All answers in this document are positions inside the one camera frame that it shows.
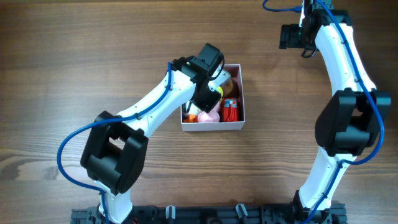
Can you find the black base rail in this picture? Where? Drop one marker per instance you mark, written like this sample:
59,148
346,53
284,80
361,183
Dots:
270,213

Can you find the brown plush animal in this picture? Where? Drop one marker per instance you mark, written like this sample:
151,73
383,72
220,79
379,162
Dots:
230,89

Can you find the pink duck toy with hat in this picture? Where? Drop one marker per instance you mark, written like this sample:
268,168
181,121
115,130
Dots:
210,117

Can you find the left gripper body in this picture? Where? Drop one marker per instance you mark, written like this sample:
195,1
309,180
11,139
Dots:
204,99

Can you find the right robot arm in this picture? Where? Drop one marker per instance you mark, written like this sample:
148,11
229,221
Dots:
350,130

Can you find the white yellow duck toy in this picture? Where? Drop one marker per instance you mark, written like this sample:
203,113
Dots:
190,112

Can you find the white box pink interior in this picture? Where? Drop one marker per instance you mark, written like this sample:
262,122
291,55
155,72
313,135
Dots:
236,75

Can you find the red toy car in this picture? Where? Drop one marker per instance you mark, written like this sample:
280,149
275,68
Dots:
229,110

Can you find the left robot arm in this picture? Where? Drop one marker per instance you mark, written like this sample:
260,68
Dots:
116,148

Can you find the wooden cat rattle drum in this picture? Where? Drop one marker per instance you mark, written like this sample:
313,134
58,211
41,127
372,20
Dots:
220,90

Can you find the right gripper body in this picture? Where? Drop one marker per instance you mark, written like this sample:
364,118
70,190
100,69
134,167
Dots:
286,37

